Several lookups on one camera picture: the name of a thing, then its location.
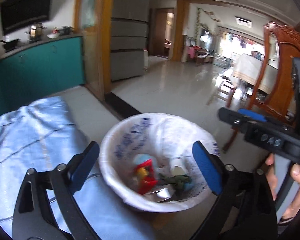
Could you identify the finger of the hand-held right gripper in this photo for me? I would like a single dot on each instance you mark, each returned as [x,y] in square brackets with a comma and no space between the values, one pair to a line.
[252,115]
[230,117]

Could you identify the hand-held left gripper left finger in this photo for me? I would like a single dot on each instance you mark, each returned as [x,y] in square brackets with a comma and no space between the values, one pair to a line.
[86,165]

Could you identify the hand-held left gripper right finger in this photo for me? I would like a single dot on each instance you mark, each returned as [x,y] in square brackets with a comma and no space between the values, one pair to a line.
[207,167]

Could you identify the white paper cup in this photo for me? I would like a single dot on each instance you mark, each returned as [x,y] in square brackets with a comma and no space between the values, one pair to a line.
[177,169]

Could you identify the green vegetable leaf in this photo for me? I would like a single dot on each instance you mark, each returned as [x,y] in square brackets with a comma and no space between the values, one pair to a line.
[175,181]

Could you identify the bin with white liner bag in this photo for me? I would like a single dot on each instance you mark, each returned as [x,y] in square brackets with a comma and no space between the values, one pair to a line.
[130,142]

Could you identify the red snack wrapper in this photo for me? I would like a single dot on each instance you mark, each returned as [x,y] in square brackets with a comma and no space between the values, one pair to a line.
[146,180]

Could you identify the carved wooden chair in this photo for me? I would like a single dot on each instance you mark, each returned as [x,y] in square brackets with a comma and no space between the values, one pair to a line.
[277,85]

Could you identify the table with cream cloth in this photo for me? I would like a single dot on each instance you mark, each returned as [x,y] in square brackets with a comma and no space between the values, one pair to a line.
[250,67]

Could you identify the blue striped table cloth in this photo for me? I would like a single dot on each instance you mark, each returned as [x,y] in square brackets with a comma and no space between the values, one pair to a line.
[27,135]

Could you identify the dining chairs with red clothes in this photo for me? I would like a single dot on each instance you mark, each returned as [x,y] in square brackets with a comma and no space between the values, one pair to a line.
[197,53]

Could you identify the ceiling air vent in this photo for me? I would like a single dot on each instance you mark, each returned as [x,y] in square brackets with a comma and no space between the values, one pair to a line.
[243,22]

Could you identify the green vine decoration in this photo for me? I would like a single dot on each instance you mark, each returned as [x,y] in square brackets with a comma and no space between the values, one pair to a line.
[197,25]

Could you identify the wooden framed glass door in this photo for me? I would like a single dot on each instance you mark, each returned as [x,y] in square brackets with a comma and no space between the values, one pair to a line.
[100,55]

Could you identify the grey refrigerator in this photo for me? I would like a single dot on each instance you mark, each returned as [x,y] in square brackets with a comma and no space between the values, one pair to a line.
[128,42]

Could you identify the dark kitchen countertop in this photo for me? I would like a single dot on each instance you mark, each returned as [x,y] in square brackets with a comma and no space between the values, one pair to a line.
[27,46]

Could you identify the white bowl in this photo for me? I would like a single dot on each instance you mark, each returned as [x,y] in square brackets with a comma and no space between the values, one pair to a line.
[52,35]

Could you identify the dark lidded pot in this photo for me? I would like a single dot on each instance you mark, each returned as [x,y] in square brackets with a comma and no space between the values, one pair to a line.
[66,30]

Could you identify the black wok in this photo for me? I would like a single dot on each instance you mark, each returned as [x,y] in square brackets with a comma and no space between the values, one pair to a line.
[10,44]

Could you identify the steel cooking pot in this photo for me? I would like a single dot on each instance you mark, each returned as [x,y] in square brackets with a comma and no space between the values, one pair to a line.
[35,31]

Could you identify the black range hood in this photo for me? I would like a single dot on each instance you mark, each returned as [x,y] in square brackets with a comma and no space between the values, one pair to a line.
[25,10]

